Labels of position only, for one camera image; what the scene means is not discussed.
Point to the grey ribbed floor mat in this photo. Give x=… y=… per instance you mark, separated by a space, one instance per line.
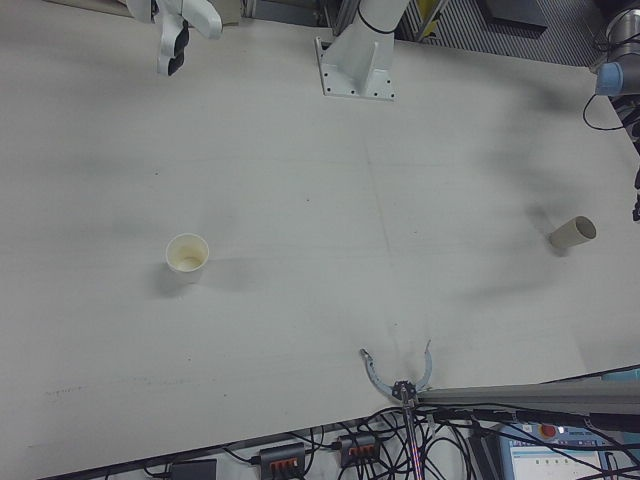
x=500 y=40

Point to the aluminium profile post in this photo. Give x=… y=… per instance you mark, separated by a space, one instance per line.
x=525 y=392

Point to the blue metal grabber claw tool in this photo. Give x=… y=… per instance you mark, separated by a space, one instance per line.
x=372 y=372

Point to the beige smooth paper cup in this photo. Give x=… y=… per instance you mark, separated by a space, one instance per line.
x=570 y=235

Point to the black hub with orange ports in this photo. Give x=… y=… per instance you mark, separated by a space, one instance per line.
x=282 y=452
x=357 y=445

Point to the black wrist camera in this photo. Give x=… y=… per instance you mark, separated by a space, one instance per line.
x=637 y=200

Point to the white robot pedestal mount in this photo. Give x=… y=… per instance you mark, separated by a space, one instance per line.
x=357 y=65

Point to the black power adapter box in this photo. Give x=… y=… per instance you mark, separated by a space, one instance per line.
x=195 y=470

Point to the white ribbed paper cup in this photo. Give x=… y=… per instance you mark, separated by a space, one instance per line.
x=186 y=260

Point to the yellow black striped post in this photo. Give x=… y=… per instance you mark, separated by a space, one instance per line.
x=429 y=17

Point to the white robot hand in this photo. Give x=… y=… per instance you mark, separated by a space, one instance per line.
x=200 y=15

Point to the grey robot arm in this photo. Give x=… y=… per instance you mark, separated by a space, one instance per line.
x=622 y=55

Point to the robot teach pendant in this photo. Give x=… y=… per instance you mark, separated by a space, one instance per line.
x=550 y=460

